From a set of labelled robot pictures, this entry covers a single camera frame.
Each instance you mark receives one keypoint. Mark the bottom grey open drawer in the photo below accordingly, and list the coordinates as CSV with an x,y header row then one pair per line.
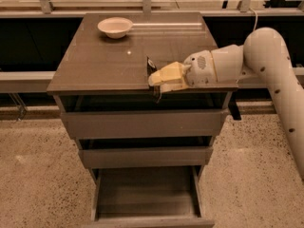
x,y
149,197

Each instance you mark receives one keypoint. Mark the middle grey drawer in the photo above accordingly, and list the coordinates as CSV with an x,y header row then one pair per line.
x,y
145,157

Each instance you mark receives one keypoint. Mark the grey drawer cabinet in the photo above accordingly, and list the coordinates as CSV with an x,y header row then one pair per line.
x,y
99,74

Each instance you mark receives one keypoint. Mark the white paper bowl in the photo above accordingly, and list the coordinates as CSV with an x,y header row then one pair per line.
x,y
115,27

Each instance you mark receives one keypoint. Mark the top grey drawer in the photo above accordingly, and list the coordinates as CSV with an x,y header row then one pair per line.
x,y
143,124

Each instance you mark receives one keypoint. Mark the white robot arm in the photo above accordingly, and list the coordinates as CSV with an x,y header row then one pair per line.
x,y
264,53

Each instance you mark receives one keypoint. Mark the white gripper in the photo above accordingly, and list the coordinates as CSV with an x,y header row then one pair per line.
x,y
199,67

